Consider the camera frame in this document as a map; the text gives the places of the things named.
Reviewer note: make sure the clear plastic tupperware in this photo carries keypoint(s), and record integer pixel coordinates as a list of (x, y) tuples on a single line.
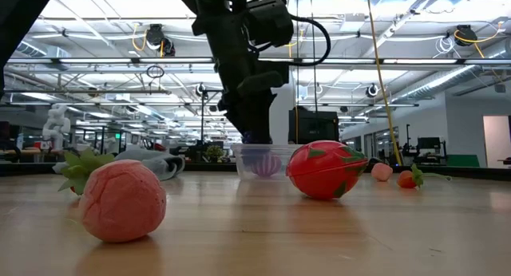
[(289, 150)]

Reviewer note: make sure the small potted plant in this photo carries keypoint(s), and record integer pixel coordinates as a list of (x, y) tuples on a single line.
[(215, 153)]

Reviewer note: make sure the white robot figure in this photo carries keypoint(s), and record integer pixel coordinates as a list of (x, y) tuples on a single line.
[(56, 126)]

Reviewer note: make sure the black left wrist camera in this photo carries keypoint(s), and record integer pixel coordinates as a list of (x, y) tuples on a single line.
[(269, 20)]

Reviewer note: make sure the black monitor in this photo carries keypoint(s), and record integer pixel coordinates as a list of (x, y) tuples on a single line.
[(315, 126)]

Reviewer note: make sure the black table frame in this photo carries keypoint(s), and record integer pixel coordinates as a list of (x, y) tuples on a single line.
[(207, 167)]

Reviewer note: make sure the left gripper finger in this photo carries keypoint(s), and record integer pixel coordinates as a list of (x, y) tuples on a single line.
[(259, 104), (237, 116)]

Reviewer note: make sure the pink round toy fruit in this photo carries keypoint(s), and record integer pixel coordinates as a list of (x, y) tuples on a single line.
[(121, 202), (381, 173)]

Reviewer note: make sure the grey cloth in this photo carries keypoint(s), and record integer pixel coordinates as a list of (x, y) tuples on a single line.
[(159, 164)]

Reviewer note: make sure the green board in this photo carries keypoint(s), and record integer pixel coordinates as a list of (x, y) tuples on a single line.
[(463, 161)]

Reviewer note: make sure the red green dragon fruit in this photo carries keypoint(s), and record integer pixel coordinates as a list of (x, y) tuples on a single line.
[(325, 172)]

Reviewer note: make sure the black workstation with monitor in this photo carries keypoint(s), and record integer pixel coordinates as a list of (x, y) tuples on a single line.
[(428, 143)]

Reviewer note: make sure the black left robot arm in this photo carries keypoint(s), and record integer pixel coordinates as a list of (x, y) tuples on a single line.
[(16, 13)]

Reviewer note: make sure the white column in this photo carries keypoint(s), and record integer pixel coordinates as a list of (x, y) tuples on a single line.
[(281, 120)]

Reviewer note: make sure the red fruit with green leaves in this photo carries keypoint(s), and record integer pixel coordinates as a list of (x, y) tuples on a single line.
[(81, 168)]

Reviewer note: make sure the purple white striped onion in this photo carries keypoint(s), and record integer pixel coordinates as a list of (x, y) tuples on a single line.
[(266, 166)]

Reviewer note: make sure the small strawberry with green stem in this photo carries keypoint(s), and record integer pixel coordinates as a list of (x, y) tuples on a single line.
[(406, 180)]

